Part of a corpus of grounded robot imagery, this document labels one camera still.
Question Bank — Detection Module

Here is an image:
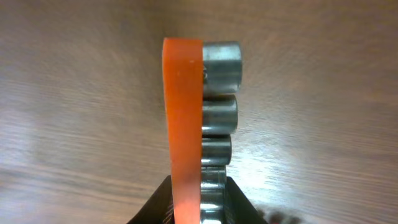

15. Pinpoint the orange screwdriver bit holder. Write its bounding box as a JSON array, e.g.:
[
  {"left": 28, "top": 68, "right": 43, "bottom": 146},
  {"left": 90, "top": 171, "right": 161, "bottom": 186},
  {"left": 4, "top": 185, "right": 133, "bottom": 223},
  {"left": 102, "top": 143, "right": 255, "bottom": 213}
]
[{"left": 161, "top": 37, "right": 243, "bottom": 224}]

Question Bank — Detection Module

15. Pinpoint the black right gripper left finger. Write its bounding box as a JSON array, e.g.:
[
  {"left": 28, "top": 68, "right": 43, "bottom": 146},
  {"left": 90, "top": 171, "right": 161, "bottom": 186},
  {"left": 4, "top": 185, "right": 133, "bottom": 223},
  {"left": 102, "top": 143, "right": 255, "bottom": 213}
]
[{"left": 127, "top": 175, "right": 175, "bottom": 224}]

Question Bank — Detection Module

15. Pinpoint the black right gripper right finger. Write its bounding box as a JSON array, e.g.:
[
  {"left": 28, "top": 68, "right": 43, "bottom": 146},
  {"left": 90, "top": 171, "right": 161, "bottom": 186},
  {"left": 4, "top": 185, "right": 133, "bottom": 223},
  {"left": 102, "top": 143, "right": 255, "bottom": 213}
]
[{"left": 223, "top": 177, "right": 267, "bottom": 224}]

